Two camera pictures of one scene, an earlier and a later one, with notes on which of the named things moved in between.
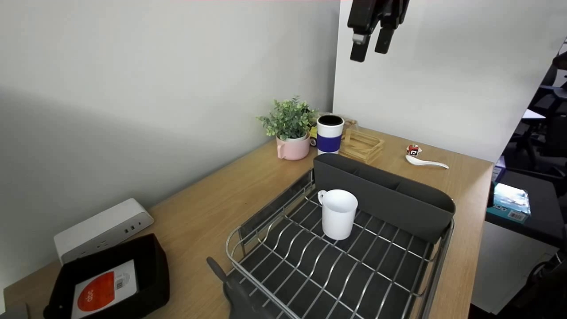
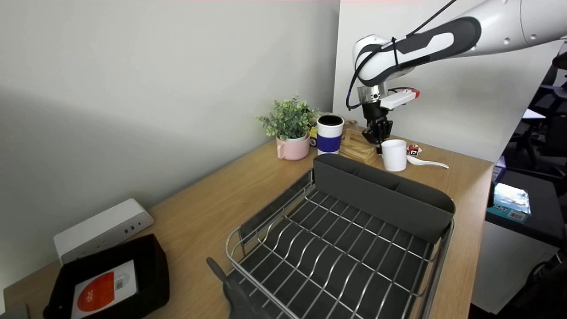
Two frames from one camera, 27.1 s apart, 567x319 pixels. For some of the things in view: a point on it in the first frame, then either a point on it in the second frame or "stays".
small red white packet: (413, 150) stays
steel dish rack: (342, 242) stays
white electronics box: (103, 229) stays
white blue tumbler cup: (330, 132) stays
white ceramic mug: (339, 210) to (394, 155)
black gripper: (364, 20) to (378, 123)
